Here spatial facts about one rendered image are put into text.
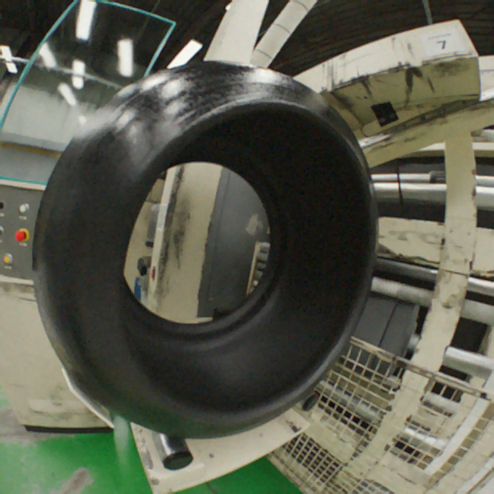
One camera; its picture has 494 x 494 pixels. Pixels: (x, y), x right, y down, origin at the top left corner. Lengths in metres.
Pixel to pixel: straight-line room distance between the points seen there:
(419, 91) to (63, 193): 0.66
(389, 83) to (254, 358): 0.74
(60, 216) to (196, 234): 0.44
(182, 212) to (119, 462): 1.27
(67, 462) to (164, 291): 1.15
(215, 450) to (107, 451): 1.00
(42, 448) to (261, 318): 1.36
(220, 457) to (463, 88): 0.92
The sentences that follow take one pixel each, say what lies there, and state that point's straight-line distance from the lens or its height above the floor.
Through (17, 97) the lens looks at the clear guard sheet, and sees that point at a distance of 1.11.
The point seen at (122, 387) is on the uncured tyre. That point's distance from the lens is 0.19.
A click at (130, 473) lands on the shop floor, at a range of 1.34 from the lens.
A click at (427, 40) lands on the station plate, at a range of 0.63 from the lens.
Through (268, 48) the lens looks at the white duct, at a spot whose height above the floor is 2.27.
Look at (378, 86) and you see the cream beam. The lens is 0.61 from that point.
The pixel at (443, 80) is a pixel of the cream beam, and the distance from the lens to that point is 0.61.
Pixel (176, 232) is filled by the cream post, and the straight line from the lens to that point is 0.54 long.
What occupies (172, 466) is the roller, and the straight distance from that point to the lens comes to 0.35.
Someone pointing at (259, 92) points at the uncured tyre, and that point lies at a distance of 0.21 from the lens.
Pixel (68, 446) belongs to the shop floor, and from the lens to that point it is 1.47.
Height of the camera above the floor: 1.21
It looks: 3 degrees down
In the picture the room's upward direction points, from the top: 10 degrees clockwise
